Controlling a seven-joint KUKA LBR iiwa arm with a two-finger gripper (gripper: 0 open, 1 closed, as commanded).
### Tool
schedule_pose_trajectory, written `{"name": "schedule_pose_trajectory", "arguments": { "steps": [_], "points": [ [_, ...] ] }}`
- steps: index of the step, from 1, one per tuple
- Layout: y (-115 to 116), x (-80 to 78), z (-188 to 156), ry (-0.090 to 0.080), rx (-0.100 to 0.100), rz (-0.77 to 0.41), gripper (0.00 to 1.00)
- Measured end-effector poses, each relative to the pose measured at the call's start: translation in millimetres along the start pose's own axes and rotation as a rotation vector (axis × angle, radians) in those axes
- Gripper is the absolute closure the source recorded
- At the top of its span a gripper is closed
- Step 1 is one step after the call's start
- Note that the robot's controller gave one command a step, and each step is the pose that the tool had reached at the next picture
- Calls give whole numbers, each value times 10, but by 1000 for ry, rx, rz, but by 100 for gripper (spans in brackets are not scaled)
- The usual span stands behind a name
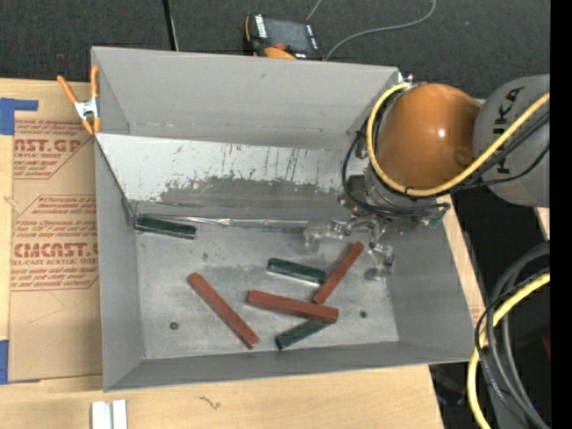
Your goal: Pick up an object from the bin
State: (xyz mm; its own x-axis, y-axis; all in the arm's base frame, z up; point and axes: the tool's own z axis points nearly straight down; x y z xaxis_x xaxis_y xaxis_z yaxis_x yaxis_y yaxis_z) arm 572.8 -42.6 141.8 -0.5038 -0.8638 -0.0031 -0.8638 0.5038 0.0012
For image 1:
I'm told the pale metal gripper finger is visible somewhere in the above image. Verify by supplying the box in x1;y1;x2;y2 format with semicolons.
364;234;397;283
305;219;355;250

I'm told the red-brown flat block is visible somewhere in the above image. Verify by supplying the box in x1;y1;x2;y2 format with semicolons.
245;289;340;324
186;272;261;350
312;240;366;306

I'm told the dark green flat block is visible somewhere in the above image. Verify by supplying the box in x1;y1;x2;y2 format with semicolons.
273;319;332;351
265;257;328;286
133;214;198;241

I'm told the grey metal bin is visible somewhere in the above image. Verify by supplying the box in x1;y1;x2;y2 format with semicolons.
90;46;475;392

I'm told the brown cardboard board, red print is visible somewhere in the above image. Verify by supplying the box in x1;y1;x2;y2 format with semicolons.
0;77;105;386

